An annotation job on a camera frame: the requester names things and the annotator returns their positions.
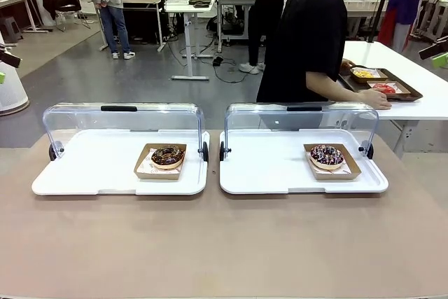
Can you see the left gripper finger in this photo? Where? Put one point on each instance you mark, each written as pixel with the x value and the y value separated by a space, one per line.
pixel 8 58
pixel 2 77

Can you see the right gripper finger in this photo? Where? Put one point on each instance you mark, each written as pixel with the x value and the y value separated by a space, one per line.
pixel 435 48
pixel 441 60

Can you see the dark brown serving tray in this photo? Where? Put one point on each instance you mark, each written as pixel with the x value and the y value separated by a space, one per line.
pixel 414 94

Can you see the red frosted donut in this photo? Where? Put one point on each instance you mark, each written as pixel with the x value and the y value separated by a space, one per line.
pixel 402 93

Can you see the red glazed donut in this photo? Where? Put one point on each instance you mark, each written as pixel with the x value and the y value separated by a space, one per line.
pixel 383 88

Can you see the yellow frosted donut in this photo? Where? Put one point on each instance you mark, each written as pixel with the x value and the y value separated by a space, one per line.
pixel 371 81

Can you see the yellow sprinkle donut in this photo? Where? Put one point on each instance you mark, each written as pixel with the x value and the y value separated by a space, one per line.
pixel 362 74

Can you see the person in black top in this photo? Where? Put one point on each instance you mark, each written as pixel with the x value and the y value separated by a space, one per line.
pixel 301 33

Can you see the purple sprinkle chocolate donut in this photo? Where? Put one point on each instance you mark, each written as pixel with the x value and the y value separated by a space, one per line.
pixel 318 155

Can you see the chocolate nut donut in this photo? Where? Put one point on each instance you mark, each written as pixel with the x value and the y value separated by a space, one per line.
pixel 161 159

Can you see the chocolate donut in paper tray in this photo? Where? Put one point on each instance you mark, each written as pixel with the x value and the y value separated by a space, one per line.
pixel 157 174

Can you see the person's right hand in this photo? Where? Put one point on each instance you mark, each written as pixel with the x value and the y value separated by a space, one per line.
pixel 376 100

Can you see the person's left hand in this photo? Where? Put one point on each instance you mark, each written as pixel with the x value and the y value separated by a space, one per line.
pixel 348 66

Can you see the grey plastic stool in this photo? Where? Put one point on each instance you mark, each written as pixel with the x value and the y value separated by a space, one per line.
pixel 10 27

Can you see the white side table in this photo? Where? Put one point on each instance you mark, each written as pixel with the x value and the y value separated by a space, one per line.
pixel 402 57

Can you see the black tripod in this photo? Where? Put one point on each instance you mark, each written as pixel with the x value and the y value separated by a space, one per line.
pixel 379 5

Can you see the white background workbench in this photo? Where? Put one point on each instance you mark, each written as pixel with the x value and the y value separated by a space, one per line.
pixel 364 1

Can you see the black lid hinge knob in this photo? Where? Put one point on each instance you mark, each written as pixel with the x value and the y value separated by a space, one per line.
pixel 205 153
pixel 52 153
pixel 222 153
pixel 369 152

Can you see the clear plastic tray lid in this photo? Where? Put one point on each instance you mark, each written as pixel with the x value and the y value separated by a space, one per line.
pixel 122 120
pixel 315 120

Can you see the white display tray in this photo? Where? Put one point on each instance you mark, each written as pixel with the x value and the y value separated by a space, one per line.
pixel 273 173
pixel 87 173

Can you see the white height-adjustable desk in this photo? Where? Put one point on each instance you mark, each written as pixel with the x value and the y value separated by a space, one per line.
pixel 189 8

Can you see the black floor pedal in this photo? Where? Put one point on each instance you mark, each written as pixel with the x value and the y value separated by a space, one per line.
pixel 218 61

